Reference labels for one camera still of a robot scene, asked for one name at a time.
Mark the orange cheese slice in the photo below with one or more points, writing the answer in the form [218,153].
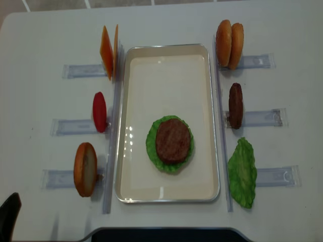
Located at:
[115,54]
[106,53]

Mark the clear patty pusher track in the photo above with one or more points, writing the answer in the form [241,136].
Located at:
[267,118]

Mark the orange cheese slice outer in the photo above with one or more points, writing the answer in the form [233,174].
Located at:
[106,53]

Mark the orange cheese slice inner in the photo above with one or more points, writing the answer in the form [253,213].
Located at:
[115,54]

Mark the clear lettuce pusher track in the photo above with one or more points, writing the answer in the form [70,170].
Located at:
[288,176]

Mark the bun slice outer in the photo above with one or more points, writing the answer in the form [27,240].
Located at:
[237,45]

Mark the brown meat patty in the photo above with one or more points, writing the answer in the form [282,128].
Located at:
[172,141]
[235,106]

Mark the green lettuce on tray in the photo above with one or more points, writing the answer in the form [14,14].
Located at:
[151,148]

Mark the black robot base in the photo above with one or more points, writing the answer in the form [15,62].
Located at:
[167,234]

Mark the black left gripper tip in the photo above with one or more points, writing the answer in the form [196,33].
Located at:
[9,212]

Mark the white metal tray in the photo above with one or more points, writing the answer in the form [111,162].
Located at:
[173,81]

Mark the bun slice near rail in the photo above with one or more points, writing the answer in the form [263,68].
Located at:
[224,42]

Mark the clear acrylic rail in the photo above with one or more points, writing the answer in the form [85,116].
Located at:
[222,127]
[114,134]

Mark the clear cheese pusher track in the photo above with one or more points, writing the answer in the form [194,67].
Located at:
[83,71]

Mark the clear left acrylic rail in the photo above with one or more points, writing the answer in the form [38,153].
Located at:
[114,134]

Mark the red tomato slice upright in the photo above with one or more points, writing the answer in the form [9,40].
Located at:
[99,112]

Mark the clear bun pusher track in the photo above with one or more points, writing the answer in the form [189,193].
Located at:
[263,61]
[52,179]

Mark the clear right acrylic rail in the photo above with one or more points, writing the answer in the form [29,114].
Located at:
[222,127]

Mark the clear left bun pusher track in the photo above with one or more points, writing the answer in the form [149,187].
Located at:
[52,179]

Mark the bun slice left upright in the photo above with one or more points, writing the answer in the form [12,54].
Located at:
[85,169]

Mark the clear tomato pusher track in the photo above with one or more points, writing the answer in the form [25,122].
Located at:
[62,127]

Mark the green lettuce leaf upright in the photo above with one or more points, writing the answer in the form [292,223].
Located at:
[242,174]

